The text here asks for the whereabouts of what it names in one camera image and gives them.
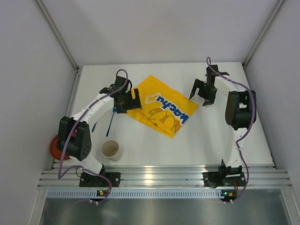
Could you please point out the aluminium corner post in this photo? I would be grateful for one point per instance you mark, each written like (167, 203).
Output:
(59, 38)
(263, 32)

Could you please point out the yellow pikachu placemat cloth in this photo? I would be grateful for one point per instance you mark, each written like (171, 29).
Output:
(163, 108)

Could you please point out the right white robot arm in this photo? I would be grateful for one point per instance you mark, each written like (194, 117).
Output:
(240, 111)

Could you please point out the perforated cable duct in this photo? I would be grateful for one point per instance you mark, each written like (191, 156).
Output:
(142, 193)

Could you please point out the left aluminium corner post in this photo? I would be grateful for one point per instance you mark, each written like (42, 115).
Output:
(59, 38)

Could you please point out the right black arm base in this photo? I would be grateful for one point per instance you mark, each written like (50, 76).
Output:
(225, 176)

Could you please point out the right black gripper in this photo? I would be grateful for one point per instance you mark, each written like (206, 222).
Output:
(205, 91)

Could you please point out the red plastic plate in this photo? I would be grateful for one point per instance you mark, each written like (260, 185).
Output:
(55, 153)

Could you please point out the aluminium mounting rail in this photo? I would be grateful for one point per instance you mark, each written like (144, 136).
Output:
(260, 177)

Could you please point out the beige paper cup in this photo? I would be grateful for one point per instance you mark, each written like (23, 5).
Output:
(110, 150)

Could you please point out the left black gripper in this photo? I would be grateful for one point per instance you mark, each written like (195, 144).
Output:
(130, 102)

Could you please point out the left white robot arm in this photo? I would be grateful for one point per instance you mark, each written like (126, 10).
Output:
(79, 148)

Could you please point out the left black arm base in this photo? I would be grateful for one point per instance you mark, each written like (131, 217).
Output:
(90, 181)

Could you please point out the blue plastic fork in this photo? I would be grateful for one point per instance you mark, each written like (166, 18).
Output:
(109, 127)

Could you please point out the right aluminium corner post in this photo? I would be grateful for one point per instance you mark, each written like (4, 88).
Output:
(263, 32)

